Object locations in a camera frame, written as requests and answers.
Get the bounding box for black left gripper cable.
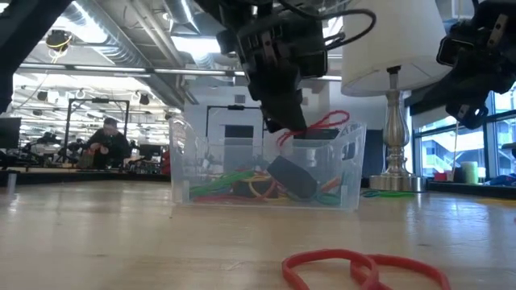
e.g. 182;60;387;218
277;0;378;52

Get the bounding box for black monitor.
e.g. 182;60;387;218
0;117;22;150

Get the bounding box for yellow ceiling cable reel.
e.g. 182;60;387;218
44;29;74;53

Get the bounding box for black wide rubber band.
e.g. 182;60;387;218
233;179;279;200
266;155;318;200

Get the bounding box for teal rubber band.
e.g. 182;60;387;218
314;192;342;206
361;189;394;199

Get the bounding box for yellow hanging cable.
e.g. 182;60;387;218
453;120;461;170

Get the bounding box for person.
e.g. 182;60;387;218
85;117;132;170

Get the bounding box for red crates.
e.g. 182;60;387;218
160;147;171;175

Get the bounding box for silver ceiling duct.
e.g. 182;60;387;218
164;0;202;35

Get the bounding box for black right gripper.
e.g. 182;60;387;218
409;0;516;130

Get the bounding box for pale green cylinder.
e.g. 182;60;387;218
460;160;480;185

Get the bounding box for black gantry frame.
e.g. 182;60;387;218
205;104;267;140
63;98;131;162

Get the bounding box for thin yellow rubber band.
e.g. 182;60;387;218
248;175;291;202

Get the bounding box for long ceiling light bar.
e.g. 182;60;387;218
15;60;343;81

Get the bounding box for blue object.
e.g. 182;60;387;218
489;173;516;187

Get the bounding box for wide green rubber band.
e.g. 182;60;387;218
189;168;257;198

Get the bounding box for clear plastic bin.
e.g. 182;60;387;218
168;117;368;211

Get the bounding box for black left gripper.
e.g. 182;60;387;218
217;15;328;134

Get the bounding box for white shade table lamp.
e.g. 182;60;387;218
340;0;452;193

